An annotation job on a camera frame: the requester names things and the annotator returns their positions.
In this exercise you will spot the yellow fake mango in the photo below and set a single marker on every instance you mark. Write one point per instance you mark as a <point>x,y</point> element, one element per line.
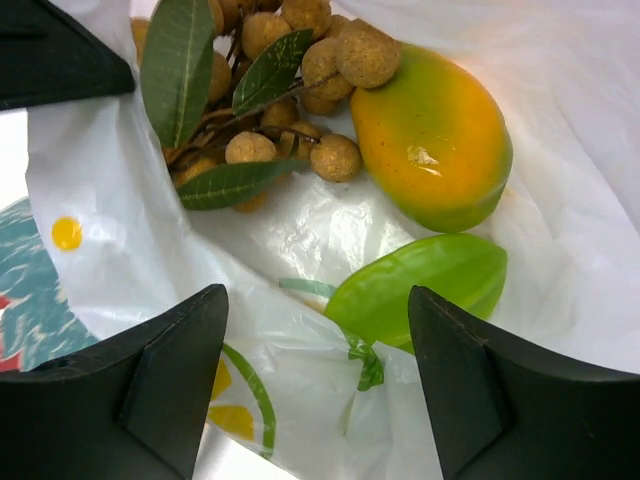
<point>435,141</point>

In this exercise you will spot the fake longan bunch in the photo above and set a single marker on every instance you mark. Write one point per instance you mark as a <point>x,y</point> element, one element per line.
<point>223,83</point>

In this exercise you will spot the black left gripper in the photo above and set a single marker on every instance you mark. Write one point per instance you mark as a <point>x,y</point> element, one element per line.
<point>48,57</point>

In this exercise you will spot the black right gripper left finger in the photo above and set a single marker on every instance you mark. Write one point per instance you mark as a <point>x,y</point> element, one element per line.
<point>132,406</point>

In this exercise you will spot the green fake starfruit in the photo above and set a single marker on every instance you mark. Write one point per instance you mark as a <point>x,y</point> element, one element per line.
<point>465,269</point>

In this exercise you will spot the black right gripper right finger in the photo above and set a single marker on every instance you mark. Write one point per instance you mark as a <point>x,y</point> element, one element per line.
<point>502,407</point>

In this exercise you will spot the red and teal plate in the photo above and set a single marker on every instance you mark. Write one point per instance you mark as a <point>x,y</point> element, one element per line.
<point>36,322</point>

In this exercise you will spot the white plastic bag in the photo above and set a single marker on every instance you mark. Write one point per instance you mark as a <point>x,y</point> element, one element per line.
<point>566,77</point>

